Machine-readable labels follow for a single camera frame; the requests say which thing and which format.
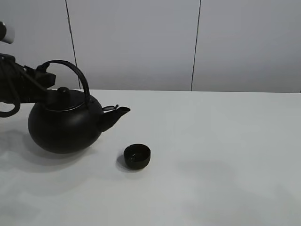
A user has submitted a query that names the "black teapot with handle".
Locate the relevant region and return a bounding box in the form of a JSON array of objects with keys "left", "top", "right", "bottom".
[{"left": 28, "top": 60, "right": 130, "bottom": 154}]

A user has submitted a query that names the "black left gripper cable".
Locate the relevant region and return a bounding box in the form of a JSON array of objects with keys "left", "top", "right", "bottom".
[{"left": 0, "top": 60, "right": 22, "bottom": 118}]

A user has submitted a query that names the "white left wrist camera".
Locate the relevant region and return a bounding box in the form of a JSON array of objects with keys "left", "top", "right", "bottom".
[{"left": 0, "top": 21, "right": 15, "bottom": 44}]

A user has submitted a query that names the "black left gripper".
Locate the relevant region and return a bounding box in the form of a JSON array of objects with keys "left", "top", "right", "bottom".
[{"left": 0, "top": 54, "right": 60, "bottom": 105}]

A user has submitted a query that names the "small black teacup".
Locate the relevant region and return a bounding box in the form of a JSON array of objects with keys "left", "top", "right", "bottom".
[{"left": 123, "top": 144, "right": 151, "bottom": 170}]

